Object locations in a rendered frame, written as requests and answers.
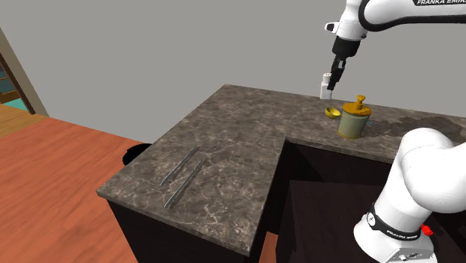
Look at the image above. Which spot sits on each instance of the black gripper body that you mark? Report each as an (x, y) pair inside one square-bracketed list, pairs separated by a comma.
[(346, 47)]

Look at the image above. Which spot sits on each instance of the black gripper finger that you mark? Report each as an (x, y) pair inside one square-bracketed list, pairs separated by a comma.
[(334, 82), (333, 65)]

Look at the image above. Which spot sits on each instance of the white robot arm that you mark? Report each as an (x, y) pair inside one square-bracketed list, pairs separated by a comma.
[(418, 182)]

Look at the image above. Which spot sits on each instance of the white plastic bottle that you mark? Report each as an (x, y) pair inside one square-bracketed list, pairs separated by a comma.
[(324, 91)]

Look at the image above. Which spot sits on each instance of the small yellow bowl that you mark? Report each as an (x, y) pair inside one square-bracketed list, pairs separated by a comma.
[(332, 113)]

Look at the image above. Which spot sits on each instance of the green jar with yellow pump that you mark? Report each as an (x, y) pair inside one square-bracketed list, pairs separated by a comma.
[(352, 124)]

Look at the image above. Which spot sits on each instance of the grey metal knife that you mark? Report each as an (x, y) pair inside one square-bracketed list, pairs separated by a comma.
[(185, 184), (180, 166)]

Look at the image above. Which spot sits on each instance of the black round bin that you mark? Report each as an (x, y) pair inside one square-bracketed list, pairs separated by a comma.
[(133, 153)]

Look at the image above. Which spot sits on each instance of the brown door frame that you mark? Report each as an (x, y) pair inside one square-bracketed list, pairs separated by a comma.
[(22, 78)]

